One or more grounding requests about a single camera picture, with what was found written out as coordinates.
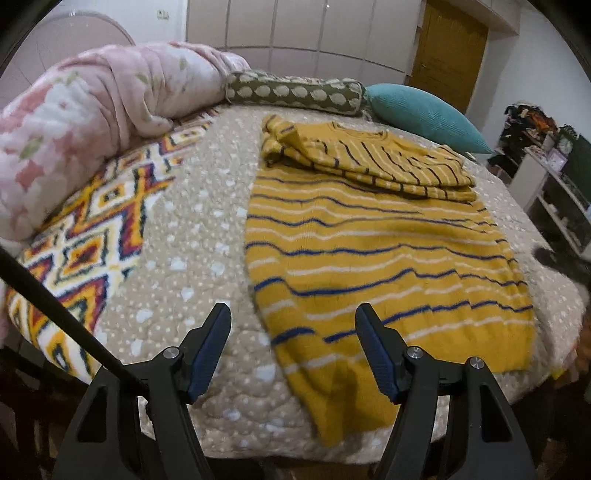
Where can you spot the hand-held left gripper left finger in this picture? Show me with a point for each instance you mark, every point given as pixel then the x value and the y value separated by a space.
pixel 208 353

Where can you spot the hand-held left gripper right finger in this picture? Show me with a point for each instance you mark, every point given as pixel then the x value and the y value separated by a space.
pixel 376 355

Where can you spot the yellow striped knit sweater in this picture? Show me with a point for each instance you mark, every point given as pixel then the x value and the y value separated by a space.
pixel 369 249

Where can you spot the white shelf unit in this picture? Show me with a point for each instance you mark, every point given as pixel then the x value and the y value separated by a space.
pixel 549 184

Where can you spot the beige dotted quilted bedspread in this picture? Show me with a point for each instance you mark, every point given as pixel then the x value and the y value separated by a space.
pixel 203 221

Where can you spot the pile of dark clutter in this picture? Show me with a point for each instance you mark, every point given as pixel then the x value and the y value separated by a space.
pixel 526 122

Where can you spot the geometric patterned blanket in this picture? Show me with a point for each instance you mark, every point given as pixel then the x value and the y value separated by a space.
pixel 92 240

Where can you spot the teal ribbed pillow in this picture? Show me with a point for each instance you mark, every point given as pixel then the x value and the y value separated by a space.
pixel 425 115

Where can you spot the brown wooden door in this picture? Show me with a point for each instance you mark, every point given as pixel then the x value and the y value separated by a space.
pixel 450 50

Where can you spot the pink floral fleece blanket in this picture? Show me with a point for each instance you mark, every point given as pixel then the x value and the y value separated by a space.
pixel 92 110

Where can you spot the olive spotted bolster pillow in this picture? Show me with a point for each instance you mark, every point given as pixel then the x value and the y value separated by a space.
pixel 295 92

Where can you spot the white wardrobe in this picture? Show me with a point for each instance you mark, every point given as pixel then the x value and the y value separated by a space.
pixel 300 32

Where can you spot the white curved headboard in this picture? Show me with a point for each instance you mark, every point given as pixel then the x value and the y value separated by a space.
pixel 69 46

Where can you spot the wall light switch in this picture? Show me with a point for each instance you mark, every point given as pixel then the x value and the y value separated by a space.
pixel 163 14

